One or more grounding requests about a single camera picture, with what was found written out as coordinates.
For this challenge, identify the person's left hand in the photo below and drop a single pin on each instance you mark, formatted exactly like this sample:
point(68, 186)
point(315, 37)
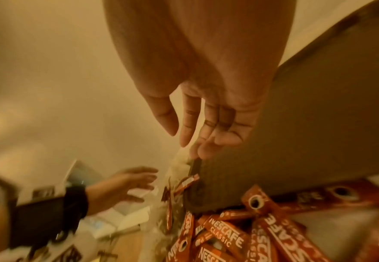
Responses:
point(118, 188)

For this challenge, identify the person's right hand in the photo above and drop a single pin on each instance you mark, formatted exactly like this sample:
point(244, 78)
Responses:
point(208, 64)

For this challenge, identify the dark brown tray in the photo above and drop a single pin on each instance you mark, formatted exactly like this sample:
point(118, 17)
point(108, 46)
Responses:
point(305, 133)

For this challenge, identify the pile of red Nescafe sachets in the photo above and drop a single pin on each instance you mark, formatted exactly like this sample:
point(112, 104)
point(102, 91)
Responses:
point(273, 230)

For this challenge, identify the black left wristband with markers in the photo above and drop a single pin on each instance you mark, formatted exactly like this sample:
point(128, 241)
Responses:
point(47, 217)

